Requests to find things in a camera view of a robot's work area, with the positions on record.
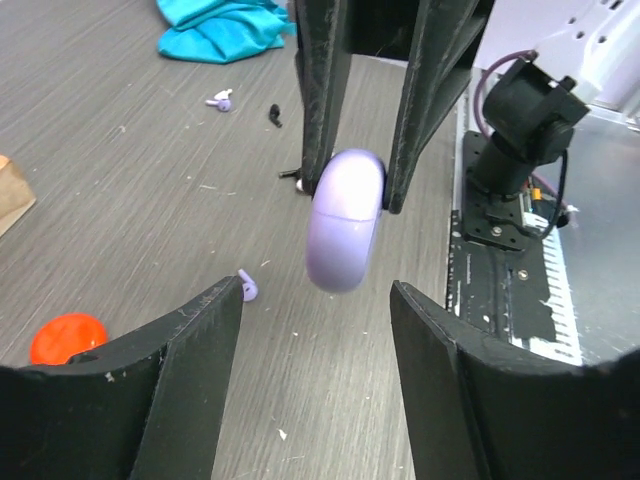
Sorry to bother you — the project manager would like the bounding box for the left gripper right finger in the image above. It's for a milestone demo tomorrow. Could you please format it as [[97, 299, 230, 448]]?
[[390, 281, 639, 479]]

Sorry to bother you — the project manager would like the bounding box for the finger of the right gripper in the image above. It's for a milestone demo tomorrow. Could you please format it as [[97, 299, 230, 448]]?
[[294, 0, 352, 195], [383, 0, 494, 214]]

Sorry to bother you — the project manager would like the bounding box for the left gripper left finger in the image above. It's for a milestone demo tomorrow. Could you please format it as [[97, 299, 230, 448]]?
[[1, 276, 243, 479]]

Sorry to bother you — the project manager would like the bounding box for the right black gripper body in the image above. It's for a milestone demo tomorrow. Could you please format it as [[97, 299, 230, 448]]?
[[344, 0, 430, 61]]

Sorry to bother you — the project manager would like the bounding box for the orange earbud charging case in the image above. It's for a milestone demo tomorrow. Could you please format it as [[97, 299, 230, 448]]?
[[30, 312, 108, 365]]

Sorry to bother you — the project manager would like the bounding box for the purple earbud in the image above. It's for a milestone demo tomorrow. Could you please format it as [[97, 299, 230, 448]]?
[[237, 269, 259, 303], [205, 89, 233, 112]]

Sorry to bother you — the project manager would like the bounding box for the purple earbud charging case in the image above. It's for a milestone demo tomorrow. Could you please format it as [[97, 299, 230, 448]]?
[[306, 149, 386, 293]]

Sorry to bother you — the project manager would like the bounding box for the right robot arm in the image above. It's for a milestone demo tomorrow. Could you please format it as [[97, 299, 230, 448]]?
[[294, 1, 587, 264]]

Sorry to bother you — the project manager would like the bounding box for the black earbud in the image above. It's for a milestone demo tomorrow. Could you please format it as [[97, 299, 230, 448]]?
[[278, 169, 301, 180], [268, 104, 282, 128]]

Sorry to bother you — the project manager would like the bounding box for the teal cloth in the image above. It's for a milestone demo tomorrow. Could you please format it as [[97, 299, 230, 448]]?
[[156, 0, 296, 65]]

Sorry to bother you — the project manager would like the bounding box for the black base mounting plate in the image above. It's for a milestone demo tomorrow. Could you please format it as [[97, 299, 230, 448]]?
[[447, 105, 558, 348]]

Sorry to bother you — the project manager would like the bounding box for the wooden clothes rack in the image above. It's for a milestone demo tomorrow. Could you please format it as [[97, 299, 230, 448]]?
[[0, 155, 36, 236]]

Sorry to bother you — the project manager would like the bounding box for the white slotted cable duct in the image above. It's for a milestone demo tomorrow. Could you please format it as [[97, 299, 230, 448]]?
[[515, 229, 583, 366]]

